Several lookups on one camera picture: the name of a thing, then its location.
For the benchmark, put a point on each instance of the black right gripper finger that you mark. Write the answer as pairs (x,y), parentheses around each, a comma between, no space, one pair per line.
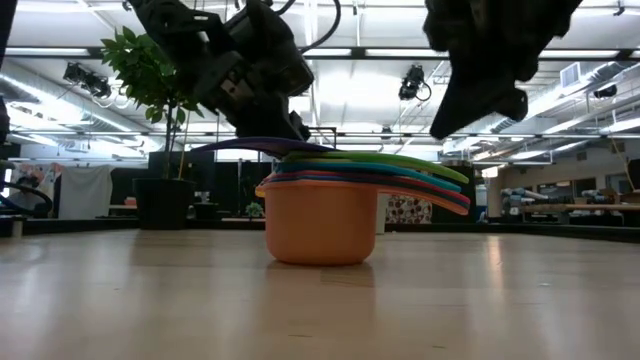
(470,90)

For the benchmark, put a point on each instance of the orange measuring cup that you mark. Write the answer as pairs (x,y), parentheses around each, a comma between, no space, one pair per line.
(320,225)

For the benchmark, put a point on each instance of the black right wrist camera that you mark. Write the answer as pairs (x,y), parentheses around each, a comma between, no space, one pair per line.
(515,105)

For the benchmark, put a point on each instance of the dotted print cloth panel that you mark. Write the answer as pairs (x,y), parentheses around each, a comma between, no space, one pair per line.
(407,210)

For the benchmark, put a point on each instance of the green measuring cup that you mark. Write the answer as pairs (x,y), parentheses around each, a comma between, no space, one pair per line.
(360,156)

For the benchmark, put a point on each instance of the black ceiling device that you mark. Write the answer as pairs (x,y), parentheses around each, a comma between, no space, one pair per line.
(605,91)

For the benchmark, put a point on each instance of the black plant pot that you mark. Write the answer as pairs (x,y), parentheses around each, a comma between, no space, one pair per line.
(162,202)

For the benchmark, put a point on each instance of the black overhead rig beam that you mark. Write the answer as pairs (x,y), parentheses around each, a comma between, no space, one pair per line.
(360,53)

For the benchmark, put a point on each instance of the light blue measuring cup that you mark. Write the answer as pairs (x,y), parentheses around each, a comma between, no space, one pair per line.
(325,167)

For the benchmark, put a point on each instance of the green leafy plant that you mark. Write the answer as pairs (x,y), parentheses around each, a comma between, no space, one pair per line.
(145,75)

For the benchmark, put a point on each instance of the white hanging cloth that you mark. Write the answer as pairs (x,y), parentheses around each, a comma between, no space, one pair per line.
(85,190)

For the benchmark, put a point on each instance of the small green background plant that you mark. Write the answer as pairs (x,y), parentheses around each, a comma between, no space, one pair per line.
(254,209)

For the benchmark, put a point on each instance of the wooden background table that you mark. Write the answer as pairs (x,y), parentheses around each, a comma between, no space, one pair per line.
(575,206)

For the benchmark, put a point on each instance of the black partition panel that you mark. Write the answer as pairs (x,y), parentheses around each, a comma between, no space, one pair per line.
(450,219)

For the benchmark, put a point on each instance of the black ceiling spotlights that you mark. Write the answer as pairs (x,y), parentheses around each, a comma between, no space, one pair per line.
(87,80)

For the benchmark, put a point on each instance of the red measuring cup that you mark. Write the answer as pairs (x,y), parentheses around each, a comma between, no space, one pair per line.
(325,173)

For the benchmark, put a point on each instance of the black ceiling camera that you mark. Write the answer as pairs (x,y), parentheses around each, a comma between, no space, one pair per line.
(412,80)

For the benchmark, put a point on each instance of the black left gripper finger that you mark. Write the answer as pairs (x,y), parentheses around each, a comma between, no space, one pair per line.
(302,127)
(270,127)

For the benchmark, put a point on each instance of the small indigo measuring cup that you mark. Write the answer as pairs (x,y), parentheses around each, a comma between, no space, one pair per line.
(260,146)

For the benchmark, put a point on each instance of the black aluminium table frame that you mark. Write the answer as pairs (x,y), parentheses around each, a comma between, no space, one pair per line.
(500,227)

